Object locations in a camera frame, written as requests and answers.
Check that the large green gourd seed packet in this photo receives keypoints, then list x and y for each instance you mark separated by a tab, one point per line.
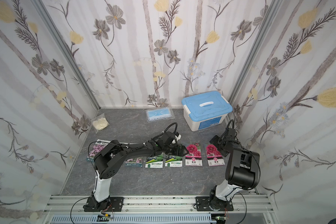
155	162

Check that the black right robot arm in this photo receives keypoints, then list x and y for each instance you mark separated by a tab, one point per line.
242	172

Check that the pink label seed packet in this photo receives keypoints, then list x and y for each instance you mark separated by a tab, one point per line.
214	157

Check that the red flower seed packet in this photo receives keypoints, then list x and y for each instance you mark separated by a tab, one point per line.
194	156

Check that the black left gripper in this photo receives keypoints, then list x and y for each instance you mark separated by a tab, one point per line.
178	150

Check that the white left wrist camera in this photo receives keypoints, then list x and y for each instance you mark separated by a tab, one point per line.
177	136

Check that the aluminium corner frame post left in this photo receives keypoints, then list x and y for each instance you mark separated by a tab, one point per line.
64	48

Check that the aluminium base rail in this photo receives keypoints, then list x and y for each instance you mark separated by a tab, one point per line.
184	209

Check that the aluminium corner frame post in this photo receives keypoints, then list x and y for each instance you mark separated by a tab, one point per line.
64	48
263	30

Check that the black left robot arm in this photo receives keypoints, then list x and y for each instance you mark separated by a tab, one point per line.
109	160

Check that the blue lidded storage box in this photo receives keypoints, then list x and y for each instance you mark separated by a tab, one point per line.
205	110

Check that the small green gourd seed packet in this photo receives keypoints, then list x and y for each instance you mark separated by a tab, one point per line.
174	161

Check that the bag of cream gloves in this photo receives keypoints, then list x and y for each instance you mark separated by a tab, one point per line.
100	122

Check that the bag of blue face masks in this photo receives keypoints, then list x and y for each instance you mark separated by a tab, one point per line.
163	113

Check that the aluminium corner frame post right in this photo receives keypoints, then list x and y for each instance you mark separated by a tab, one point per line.
263	30

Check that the white flower seed packet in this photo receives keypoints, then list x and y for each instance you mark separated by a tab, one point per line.
135	162
95	148

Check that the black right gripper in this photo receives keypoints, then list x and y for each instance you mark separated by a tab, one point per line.
217	141

